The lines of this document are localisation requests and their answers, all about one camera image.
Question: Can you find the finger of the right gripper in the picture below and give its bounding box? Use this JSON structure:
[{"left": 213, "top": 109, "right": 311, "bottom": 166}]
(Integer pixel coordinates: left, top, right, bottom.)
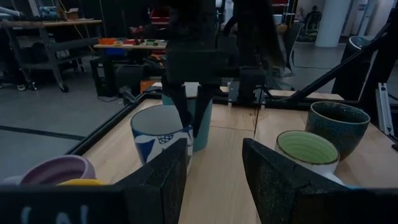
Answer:
[
  {"left": 192, "top": 83, "right": 219, "bottom": 138},
  {"left": 160, "top": 82, "right": 193, "bottom": 129}
]

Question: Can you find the black computer case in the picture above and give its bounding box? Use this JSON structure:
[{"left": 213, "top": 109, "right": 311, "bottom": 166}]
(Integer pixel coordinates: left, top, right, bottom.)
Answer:
[{"left": 90, "top": 57, "right": 118, "bottom": 97}]

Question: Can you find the person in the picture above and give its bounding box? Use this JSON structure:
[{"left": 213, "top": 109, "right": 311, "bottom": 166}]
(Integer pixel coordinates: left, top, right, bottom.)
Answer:
[
  {"left": 303, "top": 5, "right": 323, "bottom": 34},
  {"left": 294, "top": 6, "right": 307, "bottom": 22}
]

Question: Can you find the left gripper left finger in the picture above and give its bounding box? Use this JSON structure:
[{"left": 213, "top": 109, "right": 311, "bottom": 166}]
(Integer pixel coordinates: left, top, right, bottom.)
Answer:
[{"left": 114, "top": 138, "right": 188, "bottom": 224}]

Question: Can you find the white mug with blue pattern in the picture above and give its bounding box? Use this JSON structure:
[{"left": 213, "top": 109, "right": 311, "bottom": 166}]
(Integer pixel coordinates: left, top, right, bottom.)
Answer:
[{"left": 130, "top": 105, "right": 194, "bottom": 175}]

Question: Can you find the dark speckled blue-brown mug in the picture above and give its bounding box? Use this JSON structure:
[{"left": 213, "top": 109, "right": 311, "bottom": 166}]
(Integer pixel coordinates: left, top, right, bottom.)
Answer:
[{"left": 305, "top": 101, "right": 371, "bottom": 161}]

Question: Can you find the wooden table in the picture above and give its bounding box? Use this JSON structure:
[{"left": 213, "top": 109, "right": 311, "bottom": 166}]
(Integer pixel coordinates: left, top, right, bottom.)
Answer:
[{"left": 93, "top": 42, "right": 169, "bottom": 50}]

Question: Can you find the black cylindrical bin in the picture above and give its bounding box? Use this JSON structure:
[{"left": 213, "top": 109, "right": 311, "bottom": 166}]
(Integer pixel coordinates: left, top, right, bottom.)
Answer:
[{"left": 331, "top": 35, "right": 374, "bottom": 100}]

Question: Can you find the green and white mug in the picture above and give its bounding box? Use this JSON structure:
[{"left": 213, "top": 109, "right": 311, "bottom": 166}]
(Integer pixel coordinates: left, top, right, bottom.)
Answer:
[{"left": 275, "top": 129, "right": 346, "bottom": 187}]

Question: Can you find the red bin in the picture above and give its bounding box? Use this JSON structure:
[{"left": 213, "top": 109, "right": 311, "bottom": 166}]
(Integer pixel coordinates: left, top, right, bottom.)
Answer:
[{"left": 150, "top": 7, "right": 170, "bottom": 26}]

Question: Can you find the black frame post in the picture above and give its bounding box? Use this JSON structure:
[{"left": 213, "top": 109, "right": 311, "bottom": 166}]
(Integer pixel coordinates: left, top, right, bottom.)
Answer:
[{"left": 360, "top": 9, "right": 398, "bottom": 125}]

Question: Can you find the office chair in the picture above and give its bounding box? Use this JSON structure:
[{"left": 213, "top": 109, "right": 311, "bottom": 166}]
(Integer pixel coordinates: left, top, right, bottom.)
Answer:
[{"left": 276, "top": 21, "right": 305, "bottom": 78}]

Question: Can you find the silver aluminium extrusion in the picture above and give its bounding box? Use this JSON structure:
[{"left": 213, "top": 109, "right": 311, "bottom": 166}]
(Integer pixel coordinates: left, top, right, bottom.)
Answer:
[{"left": 375, "top": 82, "right": 395, "bottom": 137}]

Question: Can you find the wooden workbench on wheels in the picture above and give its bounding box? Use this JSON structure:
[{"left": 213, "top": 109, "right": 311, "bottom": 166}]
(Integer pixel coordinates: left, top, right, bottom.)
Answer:
[{"left": 0, "top": 18, "right": 103, "bottom": 93}]

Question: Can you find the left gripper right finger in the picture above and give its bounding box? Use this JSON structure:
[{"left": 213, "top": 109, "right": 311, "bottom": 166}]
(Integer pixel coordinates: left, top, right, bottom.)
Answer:
[{"left": 242, "top": 138, "right": 345, "bottom": 224}]

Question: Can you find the blue crate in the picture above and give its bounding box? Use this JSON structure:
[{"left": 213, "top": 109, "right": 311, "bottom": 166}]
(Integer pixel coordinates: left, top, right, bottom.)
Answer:
[{"left": 104, "top": 48, "right": 126, "bottom": 57}]

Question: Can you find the purple and white mug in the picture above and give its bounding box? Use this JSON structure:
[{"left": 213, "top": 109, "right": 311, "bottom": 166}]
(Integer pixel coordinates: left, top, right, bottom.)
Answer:
[{"left": 2, "top": 154, "right": 96, "bottom": 187}]

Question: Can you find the yellow mug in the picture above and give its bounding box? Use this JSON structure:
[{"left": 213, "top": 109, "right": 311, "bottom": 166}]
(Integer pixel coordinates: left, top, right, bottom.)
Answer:
[{"left": 57, "top": 179, "right": 106, "bottom": 187}]

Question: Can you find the white pillar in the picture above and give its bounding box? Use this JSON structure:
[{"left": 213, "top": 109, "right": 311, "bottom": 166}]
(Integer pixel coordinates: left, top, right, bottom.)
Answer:
[{"left": 315, "top": 0, "right": 349, "bottom": 48}]

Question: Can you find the teal mug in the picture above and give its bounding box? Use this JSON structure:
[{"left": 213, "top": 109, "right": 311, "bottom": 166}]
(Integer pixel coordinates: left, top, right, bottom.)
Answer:
[{"left": 161, "top": 93, "right": 214, "bottom": 152}]

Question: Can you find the orange object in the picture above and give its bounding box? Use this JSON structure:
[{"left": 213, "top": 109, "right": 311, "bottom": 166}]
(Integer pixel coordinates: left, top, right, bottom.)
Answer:
[{"left": 139, "top": 79, "right": 162, "bottom": 94}]

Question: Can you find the black table edge frame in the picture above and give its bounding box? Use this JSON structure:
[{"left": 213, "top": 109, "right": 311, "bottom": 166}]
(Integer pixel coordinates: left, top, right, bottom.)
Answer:
[{"left": 63, "top": 90, "right": 398, "bottom": 156}]

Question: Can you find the cardboard box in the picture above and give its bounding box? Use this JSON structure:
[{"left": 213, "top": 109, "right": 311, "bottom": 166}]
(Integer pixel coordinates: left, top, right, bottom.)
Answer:
[{"left": 63, "top": 7, "right": 80, "bottom": 21}]

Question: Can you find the black diagonal frame strut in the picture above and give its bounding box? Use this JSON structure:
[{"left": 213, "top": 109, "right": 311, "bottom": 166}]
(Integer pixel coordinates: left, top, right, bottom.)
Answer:
[{"left": 270, "top": 18, "right": 398, "bottom": 105}]

